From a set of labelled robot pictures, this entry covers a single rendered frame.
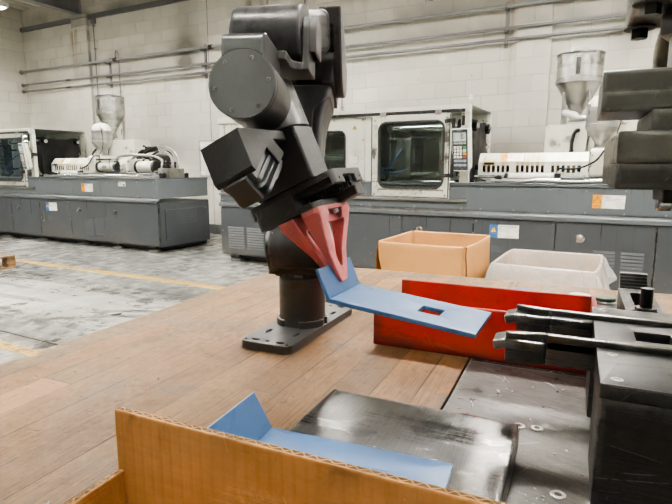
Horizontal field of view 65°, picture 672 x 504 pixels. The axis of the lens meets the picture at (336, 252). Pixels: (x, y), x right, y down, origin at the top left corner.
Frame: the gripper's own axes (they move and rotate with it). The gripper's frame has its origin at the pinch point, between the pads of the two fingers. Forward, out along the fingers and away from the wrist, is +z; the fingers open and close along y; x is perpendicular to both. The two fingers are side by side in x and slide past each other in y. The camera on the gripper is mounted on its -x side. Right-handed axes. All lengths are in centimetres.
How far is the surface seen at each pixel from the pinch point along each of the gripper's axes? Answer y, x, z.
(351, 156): -183, 454, -96
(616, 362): 21.2, -6.3, 12.6
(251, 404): -2.2, -16.0, 6.3
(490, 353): 7.4, 12.9, 15.1
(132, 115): -636, 665, -384
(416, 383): 2.0, 3.1, 13.4
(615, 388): 21.0, -10.6, 12.6
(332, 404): -0.5, -8.7, 9.9
